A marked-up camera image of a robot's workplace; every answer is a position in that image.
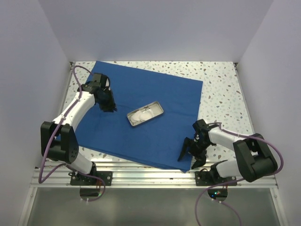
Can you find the blue surgical drape cloth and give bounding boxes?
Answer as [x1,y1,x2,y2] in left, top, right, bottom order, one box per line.
[76,61,203,172]

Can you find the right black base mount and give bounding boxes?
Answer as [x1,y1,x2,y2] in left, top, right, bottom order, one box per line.
[195,169,237,186]

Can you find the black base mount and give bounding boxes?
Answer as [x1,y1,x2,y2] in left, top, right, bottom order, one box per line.
[195,169,237,186]
[68,171,112,186]

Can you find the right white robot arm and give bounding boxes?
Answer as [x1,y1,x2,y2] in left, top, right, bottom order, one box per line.
[178,119,278,186]

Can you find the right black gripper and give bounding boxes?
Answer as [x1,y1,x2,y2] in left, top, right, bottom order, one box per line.
[178,137,211,169]

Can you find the white gauze pad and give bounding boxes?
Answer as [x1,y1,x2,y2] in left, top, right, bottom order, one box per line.
[130,112,146,123]
[142,107,156,121]

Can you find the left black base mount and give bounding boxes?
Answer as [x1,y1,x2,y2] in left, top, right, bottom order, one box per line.
[68,171,112,186]

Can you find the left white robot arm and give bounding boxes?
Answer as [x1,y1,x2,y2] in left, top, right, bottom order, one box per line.
[40,73,117,185]

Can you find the aluminium frame rail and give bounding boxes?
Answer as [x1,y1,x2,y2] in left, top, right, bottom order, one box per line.
[32,162,278,189]

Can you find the metal instrument tray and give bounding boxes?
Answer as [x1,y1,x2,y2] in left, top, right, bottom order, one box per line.
[127,101,164,127]

